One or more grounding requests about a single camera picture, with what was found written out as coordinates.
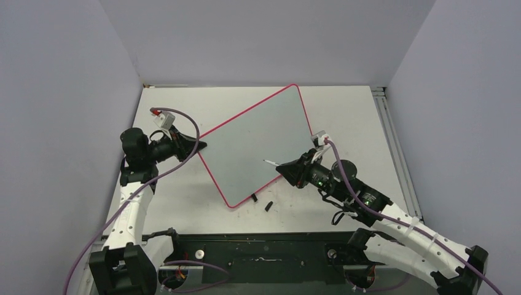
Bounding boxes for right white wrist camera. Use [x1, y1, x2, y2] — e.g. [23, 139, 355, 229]
[311, 130, 329, 148]

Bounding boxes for aluminium rail right side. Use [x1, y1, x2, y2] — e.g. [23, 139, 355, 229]
[370, 87, 423, 221]

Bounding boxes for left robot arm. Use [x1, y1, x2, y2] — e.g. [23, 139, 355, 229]
[88, 127, 207, 294]

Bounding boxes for purple cable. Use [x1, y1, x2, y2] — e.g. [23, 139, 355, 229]
[323, 137, 506, 295]
[61, 107, 201, 295]

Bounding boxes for pink-framed whiteboard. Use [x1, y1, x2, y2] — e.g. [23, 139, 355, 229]
[198, 84, 313, 208]

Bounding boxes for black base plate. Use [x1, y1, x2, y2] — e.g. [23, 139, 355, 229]
[158, 232, 374, 291]

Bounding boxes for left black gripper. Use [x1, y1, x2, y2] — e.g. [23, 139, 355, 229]
[146, 125, 206, 163]

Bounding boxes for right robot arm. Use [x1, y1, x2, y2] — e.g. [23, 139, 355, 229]
[275, 149, 488, 294]

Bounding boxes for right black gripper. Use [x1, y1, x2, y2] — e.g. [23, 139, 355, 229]
[276, 149, 347, 202]

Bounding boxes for black whiteboard marker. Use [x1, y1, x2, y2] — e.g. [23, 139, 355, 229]
[263, 159, 281, 167]

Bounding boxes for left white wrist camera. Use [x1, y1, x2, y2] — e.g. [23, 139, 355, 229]
[151, 108, 175, 131]

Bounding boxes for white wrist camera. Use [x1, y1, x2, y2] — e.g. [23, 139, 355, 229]
[151, 108, 175, 131]
[311, 130, 329, 148]

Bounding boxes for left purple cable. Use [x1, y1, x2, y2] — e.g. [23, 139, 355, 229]
[61, 107, 201, 295]

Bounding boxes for black marker cap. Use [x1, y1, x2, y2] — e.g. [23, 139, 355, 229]
[264, 201, 273, 212]

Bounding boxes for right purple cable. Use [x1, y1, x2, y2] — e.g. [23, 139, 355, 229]
[323, 137, 506, 295]

